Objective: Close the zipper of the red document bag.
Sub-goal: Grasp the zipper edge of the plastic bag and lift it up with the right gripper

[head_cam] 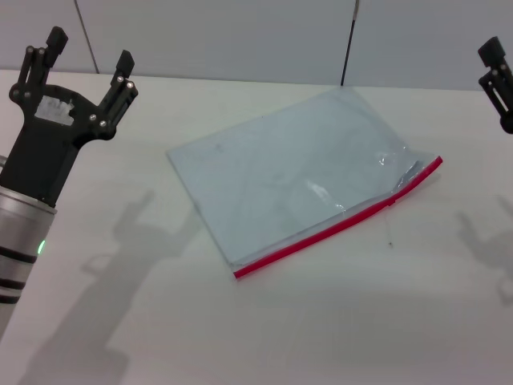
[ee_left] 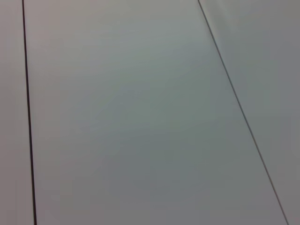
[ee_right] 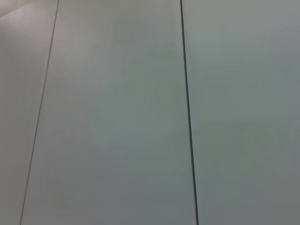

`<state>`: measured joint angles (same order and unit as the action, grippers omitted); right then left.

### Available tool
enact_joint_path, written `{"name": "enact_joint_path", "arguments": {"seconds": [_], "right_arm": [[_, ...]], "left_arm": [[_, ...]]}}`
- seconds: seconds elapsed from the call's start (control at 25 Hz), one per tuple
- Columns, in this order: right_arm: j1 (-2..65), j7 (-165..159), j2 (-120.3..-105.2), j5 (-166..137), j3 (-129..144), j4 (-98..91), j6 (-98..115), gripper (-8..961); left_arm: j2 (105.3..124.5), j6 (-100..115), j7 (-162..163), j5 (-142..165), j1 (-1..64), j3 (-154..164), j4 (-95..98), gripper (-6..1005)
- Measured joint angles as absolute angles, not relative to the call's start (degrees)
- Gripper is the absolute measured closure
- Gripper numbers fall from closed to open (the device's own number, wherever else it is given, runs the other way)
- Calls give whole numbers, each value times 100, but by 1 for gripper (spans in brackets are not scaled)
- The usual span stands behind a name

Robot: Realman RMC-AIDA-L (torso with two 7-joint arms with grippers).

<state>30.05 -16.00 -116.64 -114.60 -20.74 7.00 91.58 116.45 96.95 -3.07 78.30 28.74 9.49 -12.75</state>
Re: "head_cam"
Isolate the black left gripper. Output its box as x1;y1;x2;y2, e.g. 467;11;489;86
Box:
0;26;139;209

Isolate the clear document bag red zipper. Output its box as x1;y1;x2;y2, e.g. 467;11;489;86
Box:
166;86;445;282

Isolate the thin black pole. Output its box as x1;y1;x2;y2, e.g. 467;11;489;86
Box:
340;0;361;87

